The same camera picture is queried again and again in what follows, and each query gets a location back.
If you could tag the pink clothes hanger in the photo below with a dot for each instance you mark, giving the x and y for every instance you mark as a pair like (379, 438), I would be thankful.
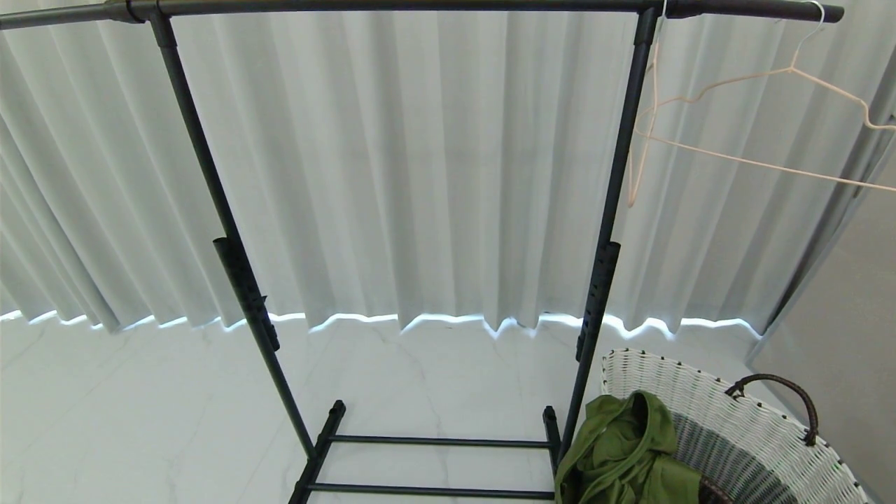
(770, 165)
(655, 77)

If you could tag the black clothes rack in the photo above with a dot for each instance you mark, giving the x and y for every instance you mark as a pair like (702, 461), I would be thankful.
(189, 105)

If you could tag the white laundry basket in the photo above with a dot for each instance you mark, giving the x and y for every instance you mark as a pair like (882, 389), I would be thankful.
(742, 420)

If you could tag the green long-sleeved shirt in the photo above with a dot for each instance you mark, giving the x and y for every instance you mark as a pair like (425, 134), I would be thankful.
(623, 455)

